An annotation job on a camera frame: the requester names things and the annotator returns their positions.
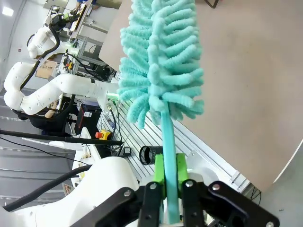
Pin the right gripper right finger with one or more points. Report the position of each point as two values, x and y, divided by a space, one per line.
191 205

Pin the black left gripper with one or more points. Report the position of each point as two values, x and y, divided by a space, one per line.
56 20

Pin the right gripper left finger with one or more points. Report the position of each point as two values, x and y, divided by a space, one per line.
149 203

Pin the teal microfibre duster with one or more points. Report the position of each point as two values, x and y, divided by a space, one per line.
163 61

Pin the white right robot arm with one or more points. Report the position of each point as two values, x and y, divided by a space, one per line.
99 184

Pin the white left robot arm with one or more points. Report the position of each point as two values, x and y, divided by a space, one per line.
71 86

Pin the two-tier wooden metal shelf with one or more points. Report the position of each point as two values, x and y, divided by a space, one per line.
80 16

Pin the yellow emergency stop box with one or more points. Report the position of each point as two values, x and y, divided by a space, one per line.
104 135
69 65

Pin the black mesh pen holder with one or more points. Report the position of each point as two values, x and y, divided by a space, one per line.
148 154

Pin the black power adapter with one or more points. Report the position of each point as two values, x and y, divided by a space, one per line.
127 151

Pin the seated person in office chair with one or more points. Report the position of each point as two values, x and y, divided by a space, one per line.
50 118

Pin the black red-edged controller box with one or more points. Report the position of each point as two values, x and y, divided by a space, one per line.
88 117

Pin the long black pole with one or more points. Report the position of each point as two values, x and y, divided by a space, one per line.
59 138

